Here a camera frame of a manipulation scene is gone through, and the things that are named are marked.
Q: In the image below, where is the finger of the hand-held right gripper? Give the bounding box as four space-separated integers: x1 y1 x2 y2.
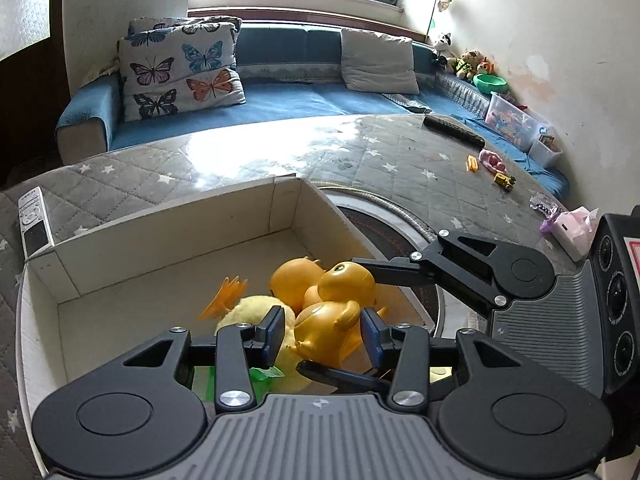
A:
296 359 392 396
350 229 510 311

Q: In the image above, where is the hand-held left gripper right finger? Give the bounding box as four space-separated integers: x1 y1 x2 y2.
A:
361 306 556 415

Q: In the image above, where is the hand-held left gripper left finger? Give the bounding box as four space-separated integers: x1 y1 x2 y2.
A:
122 305 287 413

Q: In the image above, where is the yellow plush chick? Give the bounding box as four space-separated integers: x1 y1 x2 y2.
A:
200 275 313 395

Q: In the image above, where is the orange rubber duck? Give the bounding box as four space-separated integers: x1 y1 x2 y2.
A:
292 261 388 367

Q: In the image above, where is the orange dinosaur toy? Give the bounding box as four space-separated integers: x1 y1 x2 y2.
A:
269 256 326 311

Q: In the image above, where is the green tissue packet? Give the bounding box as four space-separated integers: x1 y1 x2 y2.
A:
192 365 286 403

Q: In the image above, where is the grey cardboard box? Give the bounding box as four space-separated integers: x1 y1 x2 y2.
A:
15 175 437 478

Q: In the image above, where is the white pink tissue pack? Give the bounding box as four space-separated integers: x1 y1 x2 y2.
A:
550 206 600 262

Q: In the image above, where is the grey star quilted table cover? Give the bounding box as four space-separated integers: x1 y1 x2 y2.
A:
0 112 601 480

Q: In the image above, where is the purple small cup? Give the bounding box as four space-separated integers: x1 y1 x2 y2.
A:
540 210 566 234

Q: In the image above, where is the black remote control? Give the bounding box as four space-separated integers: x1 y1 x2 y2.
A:
423 114 486 147

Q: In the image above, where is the small clear plastic box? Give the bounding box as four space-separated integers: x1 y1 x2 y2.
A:
527 127 564 168

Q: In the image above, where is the clear plastic toy box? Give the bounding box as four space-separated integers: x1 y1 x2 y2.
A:
484 91 553 153

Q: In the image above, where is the blue sofa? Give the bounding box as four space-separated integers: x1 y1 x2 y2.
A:
55 25 571 201

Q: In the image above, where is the green bowl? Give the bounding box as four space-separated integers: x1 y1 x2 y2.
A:
472 73 508 95

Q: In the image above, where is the grey plain pillow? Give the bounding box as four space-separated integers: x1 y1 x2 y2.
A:
340 27 420 95

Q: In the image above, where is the brown plush toy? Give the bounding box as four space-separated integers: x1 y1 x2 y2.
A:
446 50 481 81

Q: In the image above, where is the white remote control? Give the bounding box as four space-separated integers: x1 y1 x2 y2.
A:
17 186 56 261

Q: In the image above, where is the large butterfly print pillow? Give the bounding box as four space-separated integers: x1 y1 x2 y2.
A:
117 22 247 122

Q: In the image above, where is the white lace cloth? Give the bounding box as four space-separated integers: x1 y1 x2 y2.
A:
82 59 122 84

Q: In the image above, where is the dark wooden door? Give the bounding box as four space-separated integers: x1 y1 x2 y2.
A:
0 0 68 191

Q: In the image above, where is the wall pinwheel decoration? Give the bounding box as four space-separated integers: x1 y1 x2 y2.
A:
427 0 453 36

